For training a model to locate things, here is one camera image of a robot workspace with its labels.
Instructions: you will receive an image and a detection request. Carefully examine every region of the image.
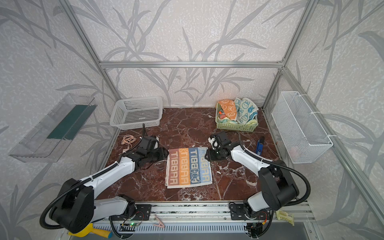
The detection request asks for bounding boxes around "striped rabbit text towel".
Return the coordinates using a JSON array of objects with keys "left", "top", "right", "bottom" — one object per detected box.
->
[{"left": 166, "top": 147, "right": 213, "bottom": 189}]

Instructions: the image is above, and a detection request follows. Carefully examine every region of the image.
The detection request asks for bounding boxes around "orange rabbit pattern towel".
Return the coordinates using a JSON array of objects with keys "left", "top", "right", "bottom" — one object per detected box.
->
[{"left": 218, "top": 99, "right": 238, "bottom": 121}]

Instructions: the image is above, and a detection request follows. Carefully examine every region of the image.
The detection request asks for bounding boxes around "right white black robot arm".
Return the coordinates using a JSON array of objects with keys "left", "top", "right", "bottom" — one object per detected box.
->
[{"left": 205, "top": 131, "right": 312, "bottom": 214}]

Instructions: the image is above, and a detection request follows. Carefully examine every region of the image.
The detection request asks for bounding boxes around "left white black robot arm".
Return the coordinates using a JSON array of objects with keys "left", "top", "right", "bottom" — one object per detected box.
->
[{"left": 39, "top": 131, "right": 169, "bottom": 234}]

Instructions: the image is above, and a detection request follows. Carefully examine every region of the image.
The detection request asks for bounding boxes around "green plastic basket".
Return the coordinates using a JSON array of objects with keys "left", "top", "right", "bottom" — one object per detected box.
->
[{"left": 215, "top": 103, "right": 259, "bottom": 132}]

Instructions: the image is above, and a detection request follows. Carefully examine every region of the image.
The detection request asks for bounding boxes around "blue marker pen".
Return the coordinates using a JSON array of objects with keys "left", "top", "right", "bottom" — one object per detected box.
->
[{"left": 256, "top": 136, "right": 265, "bottom": 156}]

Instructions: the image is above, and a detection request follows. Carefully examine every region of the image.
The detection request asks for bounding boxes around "white perforated plastic basket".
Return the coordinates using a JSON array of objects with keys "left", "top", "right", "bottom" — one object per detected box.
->
[{"left": 110, "top": 96, "right": 163, "bottom": 130}]

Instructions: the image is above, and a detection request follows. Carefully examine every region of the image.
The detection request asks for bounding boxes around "teal rabbit pattern towel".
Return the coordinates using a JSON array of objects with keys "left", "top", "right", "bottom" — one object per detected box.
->
[{"left": 235, "top": 98, "right": 259, "bottom": 125}]

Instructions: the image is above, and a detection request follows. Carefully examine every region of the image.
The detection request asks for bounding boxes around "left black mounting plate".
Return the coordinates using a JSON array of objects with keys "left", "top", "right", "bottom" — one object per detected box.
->
[{"left": 121, "top": 204, "right": 152, "bottom": 221}]

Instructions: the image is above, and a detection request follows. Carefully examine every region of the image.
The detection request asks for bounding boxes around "black mounting plate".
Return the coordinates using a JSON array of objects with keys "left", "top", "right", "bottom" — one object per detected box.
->
[
  {"left": 121, "top": 204, "right": 152, "bottom": 221},
  {"left": 229, "top": 202, "right": 271, "bottom": 222}
]

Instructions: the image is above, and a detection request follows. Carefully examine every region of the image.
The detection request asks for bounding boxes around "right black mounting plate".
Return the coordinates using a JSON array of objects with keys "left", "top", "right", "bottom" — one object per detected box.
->
[{"left": 229, "top": 202, "right": 271, "bottom": 222}]

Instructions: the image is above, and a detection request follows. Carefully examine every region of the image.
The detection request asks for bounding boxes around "pink clothespin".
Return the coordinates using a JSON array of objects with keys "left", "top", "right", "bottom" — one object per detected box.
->
[{"left": 153, "top": 215, "right": 165, "bottom": 229}]

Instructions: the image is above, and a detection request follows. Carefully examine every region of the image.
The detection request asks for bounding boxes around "yellow paper tag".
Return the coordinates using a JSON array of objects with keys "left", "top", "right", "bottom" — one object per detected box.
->
[{"left": 276, "top": 210, "right": 295, "bottom": 226}]

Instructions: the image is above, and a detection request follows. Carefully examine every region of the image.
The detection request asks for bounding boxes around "yellow plastic scoop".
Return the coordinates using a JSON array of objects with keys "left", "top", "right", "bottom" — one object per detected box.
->
[{"left": 68, "top": 224, "right": 113, "bottom": 239}]

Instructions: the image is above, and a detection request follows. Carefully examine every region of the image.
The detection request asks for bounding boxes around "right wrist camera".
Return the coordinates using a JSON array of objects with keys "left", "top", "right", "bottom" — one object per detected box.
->
[{"left": 208, "top": 137, "right": 218, "bottom": 149}]

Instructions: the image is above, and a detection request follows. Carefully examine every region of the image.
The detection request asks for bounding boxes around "pink coiled cable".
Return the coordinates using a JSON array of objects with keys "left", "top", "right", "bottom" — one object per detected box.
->
[{"left": 120, "top": 134, "right": 138, "bottom": 154}]

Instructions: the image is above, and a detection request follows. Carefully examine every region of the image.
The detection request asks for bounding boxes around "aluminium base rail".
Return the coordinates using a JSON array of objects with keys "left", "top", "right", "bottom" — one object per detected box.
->
[{"left": 93, "top": 201, "right": 316, "bottom": 236}]

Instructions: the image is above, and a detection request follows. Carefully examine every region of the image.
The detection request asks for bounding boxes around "white wire mesh basket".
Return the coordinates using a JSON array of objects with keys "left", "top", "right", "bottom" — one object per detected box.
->
[{"left": 272, "top": 91, "right": 333, "bottom": 164}]

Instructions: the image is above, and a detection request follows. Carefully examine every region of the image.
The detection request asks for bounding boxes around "clear acrylic wall shelf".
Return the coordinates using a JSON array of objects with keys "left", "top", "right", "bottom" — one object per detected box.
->
[{"left": 9, "top": 94, "right": 97, "bottom": 163}]

